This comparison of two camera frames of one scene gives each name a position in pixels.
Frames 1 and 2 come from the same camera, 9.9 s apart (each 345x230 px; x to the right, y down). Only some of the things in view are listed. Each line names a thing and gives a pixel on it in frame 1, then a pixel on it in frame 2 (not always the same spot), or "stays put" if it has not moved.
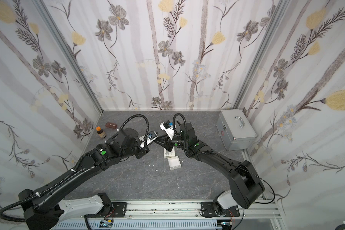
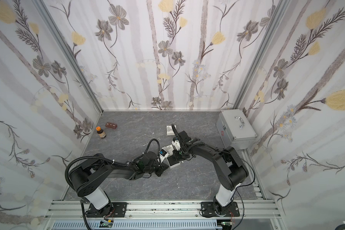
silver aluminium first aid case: (235, 130) stays put
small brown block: (112, 125) stays put
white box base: (174, 163) stays put
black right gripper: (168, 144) → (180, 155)
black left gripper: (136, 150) → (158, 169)
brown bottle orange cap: (101, 133) stays put
